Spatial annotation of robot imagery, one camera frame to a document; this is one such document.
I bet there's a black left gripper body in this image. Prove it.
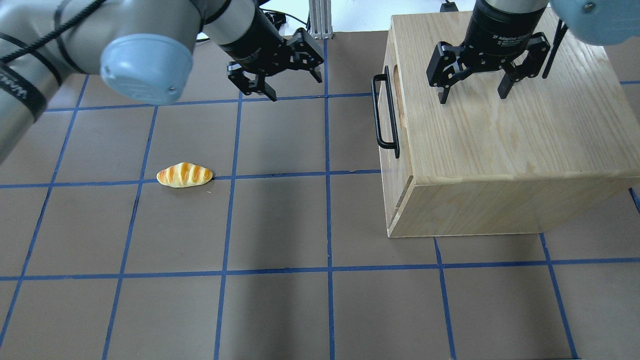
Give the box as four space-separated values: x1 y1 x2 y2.
218 6 298 71

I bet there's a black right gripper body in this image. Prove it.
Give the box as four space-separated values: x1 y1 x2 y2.
462 0 548 57

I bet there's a black metal drawer handle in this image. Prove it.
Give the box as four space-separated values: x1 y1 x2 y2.
371 66 401 159

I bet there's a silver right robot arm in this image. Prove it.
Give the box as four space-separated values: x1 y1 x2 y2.
426 0 640 104

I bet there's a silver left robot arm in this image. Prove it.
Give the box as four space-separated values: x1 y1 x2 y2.
0 0 325 160

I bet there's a light wooden drawer cabinet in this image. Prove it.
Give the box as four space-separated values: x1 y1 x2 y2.
389 11 640 237

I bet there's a yellow toy bread roll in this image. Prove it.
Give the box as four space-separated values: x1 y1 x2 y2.
156 162 214 188

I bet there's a brown paper table mat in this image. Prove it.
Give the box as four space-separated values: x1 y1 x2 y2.
1 31 639 360

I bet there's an aluminium frame post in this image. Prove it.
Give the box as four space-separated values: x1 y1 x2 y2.
307 0 334 40

